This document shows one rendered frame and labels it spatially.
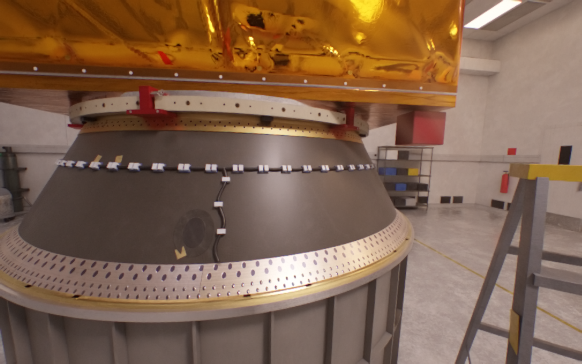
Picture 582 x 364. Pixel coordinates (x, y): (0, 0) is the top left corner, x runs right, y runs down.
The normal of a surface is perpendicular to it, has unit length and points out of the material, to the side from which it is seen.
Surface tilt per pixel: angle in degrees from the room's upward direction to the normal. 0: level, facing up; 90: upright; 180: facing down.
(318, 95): 90
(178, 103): 90
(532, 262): 75
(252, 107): 90
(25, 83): 90
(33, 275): 43
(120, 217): 62
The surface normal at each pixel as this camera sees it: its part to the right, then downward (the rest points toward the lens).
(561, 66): -0.99, 0.00
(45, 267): -0.18, -0.65
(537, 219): -0.47, -0.16
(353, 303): 0.54, 0.11
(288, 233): 0.33, -0.36
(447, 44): 0.11, 0.16
